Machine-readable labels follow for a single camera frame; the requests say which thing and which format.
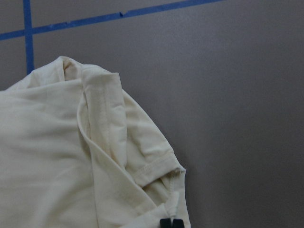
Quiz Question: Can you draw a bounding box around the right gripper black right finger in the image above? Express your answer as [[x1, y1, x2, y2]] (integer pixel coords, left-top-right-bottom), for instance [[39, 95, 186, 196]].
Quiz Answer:
[[172, 219, 184, 228]]

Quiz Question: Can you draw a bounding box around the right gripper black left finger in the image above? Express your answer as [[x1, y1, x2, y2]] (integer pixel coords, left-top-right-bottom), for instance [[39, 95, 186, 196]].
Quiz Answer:
[[160, 218, 172, 228]]

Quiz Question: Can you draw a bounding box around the beige long-sleeve printed shirt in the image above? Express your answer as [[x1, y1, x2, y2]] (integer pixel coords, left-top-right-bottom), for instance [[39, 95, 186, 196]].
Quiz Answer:
[[0, 57, 190, 228]]

